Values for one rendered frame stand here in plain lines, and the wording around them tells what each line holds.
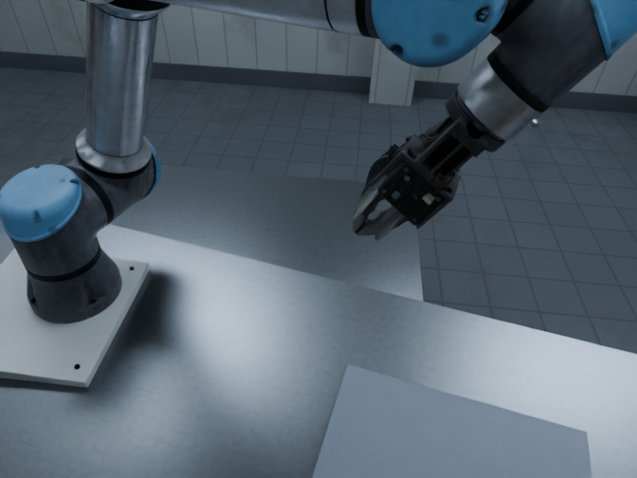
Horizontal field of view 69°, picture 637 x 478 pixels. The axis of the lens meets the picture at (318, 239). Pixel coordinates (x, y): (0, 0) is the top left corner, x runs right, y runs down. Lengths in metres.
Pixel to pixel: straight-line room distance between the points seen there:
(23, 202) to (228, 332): 0.37
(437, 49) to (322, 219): 0.77
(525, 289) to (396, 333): 1.44
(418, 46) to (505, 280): 1.97
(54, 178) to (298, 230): 0.48
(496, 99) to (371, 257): 0.57
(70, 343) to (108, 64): 0.44
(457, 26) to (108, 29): 0.48
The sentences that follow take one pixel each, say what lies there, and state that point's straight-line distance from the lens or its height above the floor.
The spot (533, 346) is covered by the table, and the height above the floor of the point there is 0.83.
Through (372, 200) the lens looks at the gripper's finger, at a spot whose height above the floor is 1.17.
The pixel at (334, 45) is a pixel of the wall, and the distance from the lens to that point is 3.56.
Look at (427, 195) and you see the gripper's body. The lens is 0.49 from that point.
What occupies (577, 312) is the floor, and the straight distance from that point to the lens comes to 2.25.
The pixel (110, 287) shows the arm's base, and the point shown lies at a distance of 0.90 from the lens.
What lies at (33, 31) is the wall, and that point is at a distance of 4.31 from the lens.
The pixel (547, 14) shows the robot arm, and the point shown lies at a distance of 0.45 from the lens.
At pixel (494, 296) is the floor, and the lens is 2.16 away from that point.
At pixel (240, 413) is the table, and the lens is 0.76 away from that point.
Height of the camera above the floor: 1.49
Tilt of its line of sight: 42 degrees down
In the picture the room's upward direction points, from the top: 2 degrees clockwise
